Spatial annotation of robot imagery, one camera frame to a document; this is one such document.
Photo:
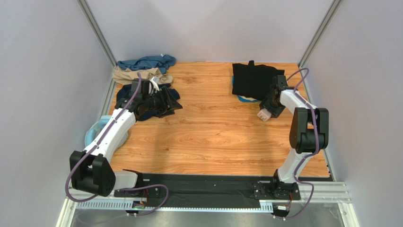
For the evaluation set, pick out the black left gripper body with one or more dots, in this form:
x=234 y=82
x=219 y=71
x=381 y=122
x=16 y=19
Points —
x=154 y=102

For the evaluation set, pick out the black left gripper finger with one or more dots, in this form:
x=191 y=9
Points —
x=163 y=113
x=171 y=97

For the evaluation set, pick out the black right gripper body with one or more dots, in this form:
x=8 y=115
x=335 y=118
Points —
x=268 y=106

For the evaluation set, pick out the navy blue t shirt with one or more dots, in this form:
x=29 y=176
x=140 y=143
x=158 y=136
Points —
x=124 y=95

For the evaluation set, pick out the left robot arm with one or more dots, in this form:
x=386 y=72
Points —
x=90 y=169

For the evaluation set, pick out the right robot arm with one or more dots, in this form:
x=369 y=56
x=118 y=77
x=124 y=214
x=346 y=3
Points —
x=308 y=132

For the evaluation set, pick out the white cube adapter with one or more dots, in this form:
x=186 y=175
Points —
x=264 y=115

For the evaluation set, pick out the folded black t shirt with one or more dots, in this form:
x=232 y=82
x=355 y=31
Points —
x=245 y=73

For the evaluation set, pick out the teal blue t shirt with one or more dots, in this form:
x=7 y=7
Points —
x=162 y=62

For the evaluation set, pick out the light blue round device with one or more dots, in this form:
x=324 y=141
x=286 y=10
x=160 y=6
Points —
x=96 y=129

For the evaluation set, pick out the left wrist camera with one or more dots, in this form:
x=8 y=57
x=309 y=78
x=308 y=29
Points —
x=148 y=86

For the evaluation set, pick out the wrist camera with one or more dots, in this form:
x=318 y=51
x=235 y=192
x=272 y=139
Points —
x=148 y=86
x=279 y=81

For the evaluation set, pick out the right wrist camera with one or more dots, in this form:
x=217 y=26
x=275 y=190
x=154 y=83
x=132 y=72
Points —
x=279 y=81

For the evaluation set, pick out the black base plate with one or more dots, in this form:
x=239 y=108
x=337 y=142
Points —
x=212 y=191

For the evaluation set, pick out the left aluminium corner post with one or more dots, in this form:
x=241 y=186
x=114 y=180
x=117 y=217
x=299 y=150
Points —
x=86 y=9

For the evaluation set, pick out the aluminium corner post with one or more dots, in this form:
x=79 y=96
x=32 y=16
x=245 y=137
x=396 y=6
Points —
x=86 y=9
x=335 y=4

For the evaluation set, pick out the aluminium front rail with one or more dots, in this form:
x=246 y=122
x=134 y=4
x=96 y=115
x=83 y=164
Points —
x=327 y=205

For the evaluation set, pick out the right aluminium corner post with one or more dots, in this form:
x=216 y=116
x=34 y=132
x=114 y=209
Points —
x=335 y=4

